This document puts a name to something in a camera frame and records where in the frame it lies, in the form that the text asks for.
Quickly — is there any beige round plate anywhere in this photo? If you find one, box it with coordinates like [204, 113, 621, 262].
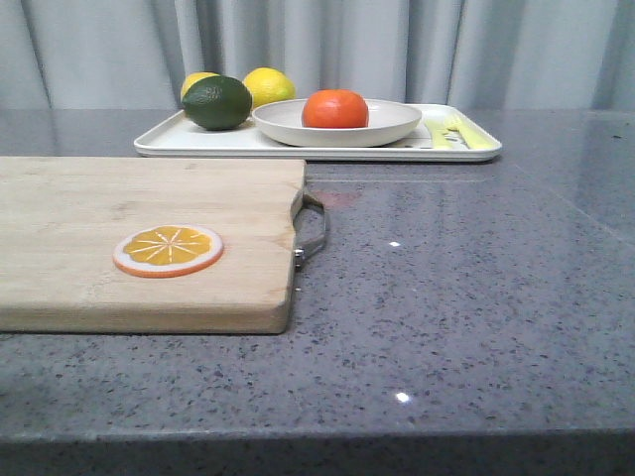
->
[252, 99, 422, 148]

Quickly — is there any yellow lemon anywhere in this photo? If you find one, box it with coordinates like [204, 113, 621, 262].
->
[243, 67, 296, 109]
[180, 71, 217, 99]

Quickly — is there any green lime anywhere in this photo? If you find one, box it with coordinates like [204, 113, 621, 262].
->
[182, 75, 253, 131]

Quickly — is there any yellow plastic fork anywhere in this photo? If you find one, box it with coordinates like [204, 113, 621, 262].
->
[444, 114, 494, 150]

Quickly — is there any metal cutting board handle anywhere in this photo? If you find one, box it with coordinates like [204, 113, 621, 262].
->
[292, 188, 330, 271]

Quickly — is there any white rectangular tray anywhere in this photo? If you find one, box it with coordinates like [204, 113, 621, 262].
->
[134, 104, 502, 163]

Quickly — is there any yellow lemon right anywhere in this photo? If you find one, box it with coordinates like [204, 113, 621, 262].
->
[243, 67, 296, 109]

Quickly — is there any orange slice toy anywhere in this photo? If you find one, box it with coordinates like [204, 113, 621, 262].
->
[112, 224, 224, 278]

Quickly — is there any orange mandarin fruit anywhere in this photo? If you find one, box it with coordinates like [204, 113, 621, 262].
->
[302, 89, 369, 129]

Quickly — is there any yellow lemon left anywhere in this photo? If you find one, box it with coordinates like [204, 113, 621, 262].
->
[180, 71, 217, 99]

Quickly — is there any grey curtain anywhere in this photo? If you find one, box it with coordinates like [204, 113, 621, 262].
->
[1, 1, 634, 110]

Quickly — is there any wooden cutting board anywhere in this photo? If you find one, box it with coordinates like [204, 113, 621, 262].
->
[1, 157, 306, 334]

